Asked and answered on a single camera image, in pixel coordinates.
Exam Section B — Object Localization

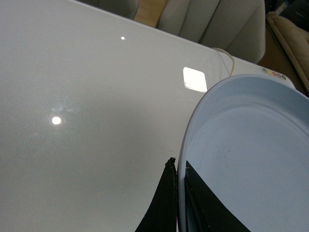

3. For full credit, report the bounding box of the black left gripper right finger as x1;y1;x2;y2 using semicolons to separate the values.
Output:
184;162;249;232

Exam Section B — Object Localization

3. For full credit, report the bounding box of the light blue round plate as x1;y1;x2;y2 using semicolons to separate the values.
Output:
178;74;309;232

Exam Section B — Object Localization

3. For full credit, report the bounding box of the grey upholstered chair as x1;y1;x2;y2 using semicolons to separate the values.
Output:
80;0;140;19
156;0;266;64

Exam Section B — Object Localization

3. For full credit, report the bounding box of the right grey upholstered chair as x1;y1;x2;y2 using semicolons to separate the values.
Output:
156;0;266;64

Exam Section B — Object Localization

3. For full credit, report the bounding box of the beige sofa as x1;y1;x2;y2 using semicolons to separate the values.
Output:
266;12;309;94

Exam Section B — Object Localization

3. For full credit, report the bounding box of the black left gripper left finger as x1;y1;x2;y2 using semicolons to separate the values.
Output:
136;158;178;232

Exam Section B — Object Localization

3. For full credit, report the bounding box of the cream toaster power cable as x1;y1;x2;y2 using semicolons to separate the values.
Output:
211;47;236;77

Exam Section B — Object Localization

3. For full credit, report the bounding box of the left grey upholstered chair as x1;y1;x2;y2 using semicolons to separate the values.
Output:
80;0;140;19

